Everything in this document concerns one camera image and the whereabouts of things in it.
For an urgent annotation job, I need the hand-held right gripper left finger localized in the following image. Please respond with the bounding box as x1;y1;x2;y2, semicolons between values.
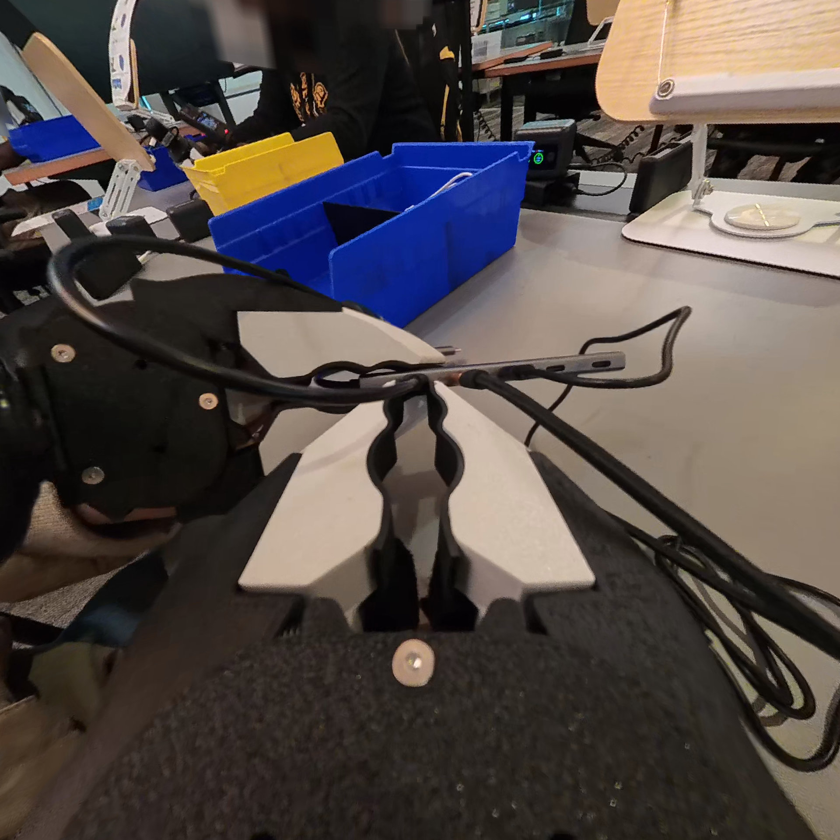
238;394;421;632

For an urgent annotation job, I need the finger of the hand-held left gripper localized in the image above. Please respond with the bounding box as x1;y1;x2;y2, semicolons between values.
236;307;447;379
230;391;357;424

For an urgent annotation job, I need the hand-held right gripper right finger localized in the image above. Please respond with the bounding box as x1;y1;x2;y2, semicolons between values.
421;382;598;631

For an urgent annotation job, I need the thick black cable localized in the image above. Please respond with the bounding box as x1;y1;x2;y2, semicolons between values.
459;369;840;774

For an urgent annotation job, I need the grey desk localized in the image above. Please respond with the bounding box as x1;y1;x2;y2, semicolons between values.
0;164;840;840

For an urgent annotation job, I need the black blue-bin divider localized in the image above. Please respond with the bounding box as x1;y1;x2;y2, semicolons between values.
323;202;403;245

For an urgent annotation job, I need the yellow plastic bin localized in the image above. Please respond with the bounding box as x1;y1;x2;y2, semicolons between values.
182;133;345;216

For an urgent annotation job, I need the wooden board stand white base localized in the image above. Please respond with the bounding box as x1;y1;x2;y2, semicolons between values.
596;0;840;280

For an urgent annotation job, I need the white cable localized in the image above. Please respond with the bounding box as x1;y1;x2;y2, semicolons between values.
407;172;475;211

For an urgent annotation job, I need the thin black cable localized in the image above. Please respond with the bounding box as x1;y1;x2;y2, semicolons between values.
524;306;693;450

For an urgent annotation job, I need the black action camera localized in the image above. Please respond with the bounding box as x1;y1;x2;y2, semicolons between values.
515;120;581;207

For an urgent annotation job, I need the white printed strap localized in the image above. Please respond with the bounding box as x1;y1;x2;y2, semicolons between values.
108;0;142;109

